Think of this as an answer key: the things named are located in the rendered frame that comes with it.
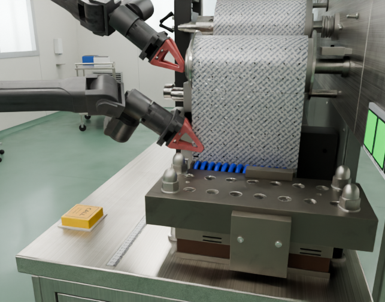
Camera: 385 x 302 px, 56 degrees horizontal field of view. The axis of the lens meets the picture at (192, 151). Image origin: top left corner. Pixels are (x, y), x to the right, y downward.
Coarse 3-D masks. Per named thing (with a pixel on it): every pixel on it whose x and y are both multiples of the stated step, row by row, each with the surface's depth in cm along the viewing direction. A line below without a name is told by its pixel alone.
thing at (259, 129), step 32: (192, 96) 79; (224, 96) 78; (256, 96) 76; (288, 96) 75; (192, 128) 82; (224, 128) 80; (256, 128) 78; (288, 128) 77; (192, 160) 84; (224, 160) 83; (256, 160) 81; (288, 160) 79
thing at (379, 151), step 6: (378, 120) 47; (378, 126) 47; (384, 126) 44; (378, 132) 47; (384, 132) 44; (378, 138) 46; (384, 138) 44; (378, 144) 46; (384, 144) 44; (378, 150) 46; (384, 150) 43; (378, 156) 46; (378, 162) 46
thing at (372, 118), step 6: (372, 114) 50; (372, 120) 50; (366, 126) 53; (372, 126) 50; (366, 132) 53; (372, 132) 50; (366, 138) 53; (372, 138) 49; (366, 144) 52; (372, 144) 49
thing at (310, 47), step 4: (308, 40) 75; (312, 40) 75; (308, 44) 74; (312, 44) 74; (308, 48) 74; (312, 48) 73; (188, 52) 79; (308, 52) 73; (312, 52) 73; (188, 56) 79; (308, 56) 73; (312, 56) 73; (188, 60) 79; (308, 60) 73; (312, 60) 73; (188, 64) 79; (308, 64) 73; (188, 68) 79; (308, 68) 73; (188, 72) 80; (308, 72) 74; (188, 76) 80; (308, 76) 74; (188, 80) 81; (308, 80) 74; (308, 84) 75; (308, 88) 76; (304, 92) 79
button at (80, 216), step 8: (72, 208) 86; (80, 208) 86; (88, 208) 86; (96, 208) 86; (64, 216) 82; (72, 216) 82; (80, 216) 82; (88, 216) 82; (96, 216) 84; (64, 224) 82; (72, 224) 82; (80, 224) 81; (88, 224) 81
